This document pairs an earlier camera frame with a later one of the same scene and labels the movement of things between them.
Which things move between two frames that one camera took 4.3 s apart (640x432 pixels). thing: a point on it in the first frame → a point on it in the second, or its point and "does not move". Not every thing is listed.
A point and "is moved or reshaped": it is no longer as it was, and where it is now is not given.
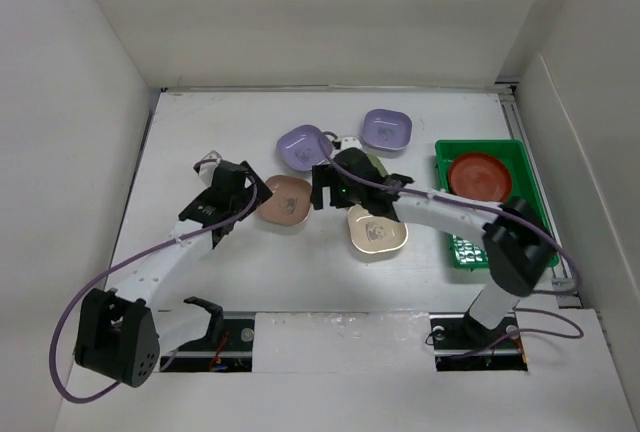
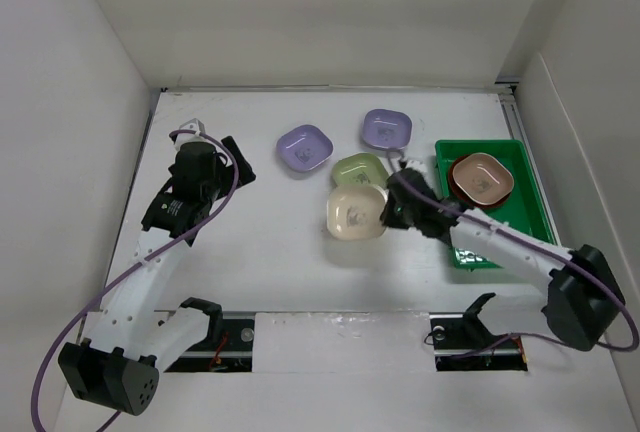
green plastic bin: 472,254 does not move
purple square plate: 303,146 does not move
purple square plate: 386,129 does not move
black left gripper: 261,193 → 244,170
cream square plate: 372,234 is moved or reshaped
